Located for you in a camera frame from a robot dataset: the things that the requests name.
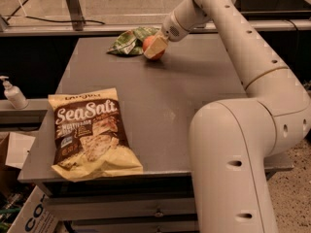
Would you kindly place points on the left metal rail bracket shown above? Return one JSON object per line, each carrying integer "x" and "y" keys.
{"x": 76, "y": 15}

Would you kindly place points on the open cardboard box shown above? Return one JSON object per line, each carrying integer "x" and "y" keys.
{"x": 14, "y": 148}

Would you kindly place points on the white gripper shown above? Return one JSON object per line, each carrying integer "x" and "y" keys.
{"x": 172, "y": 28}

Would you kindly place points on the white pump bottle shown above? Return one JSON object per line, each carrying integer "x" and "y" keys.
{"x": 14, "y": 94}

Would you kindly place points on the green jalapeno chip bag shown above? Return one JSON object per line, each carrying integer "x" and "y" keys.
{"x": 131, "y": 41}

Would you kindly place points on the grey drawer cabinet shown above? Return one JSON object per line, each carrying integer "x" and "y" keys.
{"x": 158, "y": 102}

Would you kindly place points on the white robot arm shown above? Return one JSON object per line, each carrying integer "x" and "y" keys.
{"x": 229, "y": 139}

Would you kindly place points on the sea salt chip bag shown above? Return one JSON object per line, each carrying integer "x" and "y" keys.
{"x": 90, "y": 138}

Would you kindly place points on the white printed cardboard box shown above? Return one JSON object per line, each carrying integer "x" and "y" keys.
{"x": 34, "y": 217}

